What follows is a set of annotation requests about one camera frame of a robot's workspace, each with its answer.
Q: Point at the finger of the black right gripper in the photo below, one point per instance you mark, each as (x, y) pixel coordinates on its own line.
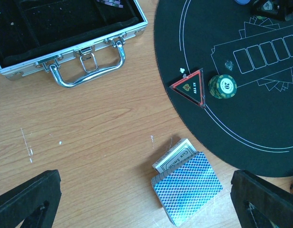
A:
(285, 10)
(256, 10)

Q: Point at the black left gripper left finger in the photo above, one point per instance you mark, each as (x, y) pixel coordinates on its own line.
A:
(33, 204)

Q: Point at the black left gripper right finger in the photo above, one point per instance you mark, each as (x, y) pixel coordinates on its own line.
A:
(260, 204)

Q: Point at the purple small blind button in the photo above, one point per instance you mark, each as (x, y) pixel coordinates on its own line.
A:
(242, 2)

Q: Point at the green chips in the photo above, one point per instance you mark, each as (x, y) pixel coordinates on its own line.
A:
(268, 6)
(222, 86)

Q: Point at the red triangular all-in marker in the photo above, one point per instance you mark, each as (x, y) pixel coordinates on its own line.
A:
(192, 87)

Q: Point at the black round poker mat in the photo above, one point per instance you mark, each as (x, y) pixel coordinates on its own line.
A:
(252, 130)

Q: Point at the blue-backed card deck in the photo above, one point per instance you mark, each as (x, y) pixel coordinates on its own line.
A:
(184, 188)

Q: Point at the white playing card box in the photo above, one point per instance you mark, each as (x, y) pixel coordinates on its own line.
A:
(182, 150)

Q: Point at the purple chips in case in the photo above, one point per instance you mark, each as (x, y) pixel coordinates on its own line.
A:
(113, 3)

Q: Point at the aluminium poker chip case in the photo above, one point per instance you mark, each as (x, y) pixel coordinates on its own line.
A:
(40, 35)

